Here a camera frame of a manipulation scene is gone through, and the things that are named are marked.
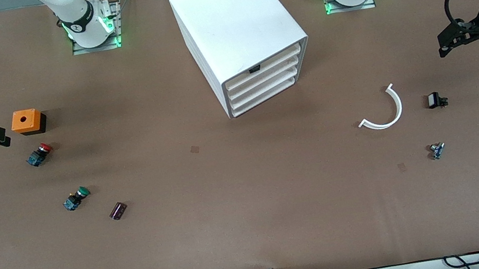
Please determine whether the white drawer with black tab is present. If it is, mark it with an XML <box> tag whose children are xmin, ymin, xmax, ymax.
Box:
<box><xmin>219</xmin><ymin>43</ymin><xmax>308</xmax><ymax>92</ymax></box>

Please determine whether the red push button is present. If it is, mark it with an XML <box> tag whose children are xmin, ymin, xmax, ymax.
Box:
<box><xmin>24</xmin><ymin>142</ymin><xmax>55</xmax><ymax>169</ymax></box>

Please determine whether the green push button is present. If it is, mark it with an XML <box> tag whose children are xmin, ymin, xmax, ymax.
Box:
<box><xmin>61</xmin><ymin>185</ymin><xmax>93</xmax><ymax>213</ymax></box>

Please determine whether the plain white drawer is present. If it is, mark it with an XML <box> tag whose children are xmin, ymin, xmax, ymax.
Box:
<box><xmin>225</xmin><ymin>66</ymin><xmax>307</xmax><ymax>110</ymax></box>
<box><xmin>228</xmin><ymin>76</ymin><xmax>302</xmax><ymax>118</ymax></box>
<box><xmin>222</xmin><ymin>54</ymin><xmax>308</xmax><ymax>101</ymax></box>

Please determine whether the white drawer cabinet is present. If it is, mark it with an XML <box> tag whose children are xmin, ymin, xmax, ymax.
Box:
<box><xmin>168</xmin><ymin>0</ymin><xmax>320</xmax><ymax>127</ymax></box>

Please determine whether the orange box with hole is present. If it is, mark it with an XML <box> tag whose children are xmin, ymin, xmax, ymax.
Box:
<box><xmin>9</xmin><ymin>106</ymin><xmax>49</xmax><ymax>139</ymax></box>

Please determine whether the white curved plastic piece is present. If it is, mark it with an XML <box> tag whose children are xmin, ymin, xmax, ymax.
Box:
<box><xmin>352</xmin><ymin>82</ymin><xmax>406</xmax><ymax>134</ymax></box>

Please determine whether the small blue metal component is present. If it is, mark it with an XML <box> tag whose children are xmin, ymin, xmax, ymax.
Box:
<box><xmin>428</xmin><ymin>141</ymin><xmax>448</xmax><ymax>162</ymax></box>

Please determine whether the small purple capacitor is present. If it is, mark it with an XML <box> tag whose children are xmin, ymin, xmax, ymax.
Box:
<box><xmin>108</xmin><ymin>201</ymin><xmax>130</xmax><ymax>222</ymax></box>

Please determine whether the small black switch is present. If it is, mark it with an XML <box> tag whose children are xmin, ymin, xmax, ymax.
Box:
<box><xmin>426</xmin><ymin>90</ymin><xmax>450</xmax><ymax>111</ymax></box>

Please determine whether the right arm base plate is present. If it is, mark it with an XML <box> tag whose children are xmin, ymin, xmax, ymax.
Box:
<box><xmin>65</xmin><ymin>1</ymin><xmax>127</xmax><ymax>56</ymax></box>

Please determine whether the black looped floor cable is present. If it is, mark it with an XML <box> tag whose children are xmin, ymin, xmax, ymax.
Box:
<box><xmin>442</xmin><ymin>251</ymin><xmax>479</xmax><ymax>269</ymax></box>

